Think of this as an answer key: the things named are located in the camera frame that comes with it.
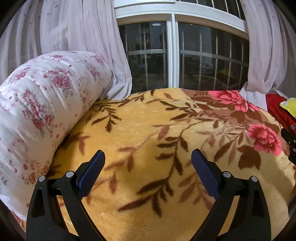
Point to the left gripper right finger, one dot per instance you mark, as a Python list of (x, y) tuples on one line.
[(251, 220)]

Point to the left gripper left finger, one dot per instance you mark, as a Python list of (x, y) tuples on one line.
[(45, 220)]

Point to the yellow floral plush blanket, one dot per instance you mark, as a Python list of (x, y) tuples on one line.
[(148, 189)]

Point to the red cloth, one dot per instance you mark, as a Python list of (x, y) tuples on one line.
[(280, 114)]

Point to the rolled pink floral quilt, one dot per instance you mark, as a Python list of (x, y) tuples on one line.
[(41, 101)]

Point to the yellow cartoon pillow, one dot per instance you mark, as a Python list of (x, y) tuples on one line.
[(290, 106)]

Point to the white framed barred window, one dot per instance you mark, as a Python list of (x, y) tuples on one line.
[(198, 45)]

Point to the right sheer white curtain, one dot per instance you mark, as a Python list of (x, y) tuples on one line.
[(271, 53)]

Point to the sheer white curtain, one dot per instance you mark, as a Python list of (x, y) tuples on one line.
[(32, 28), (271, 53)]

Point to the left sheer white curtain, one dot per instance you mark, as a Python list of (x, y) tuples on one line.
[(32, 28)]

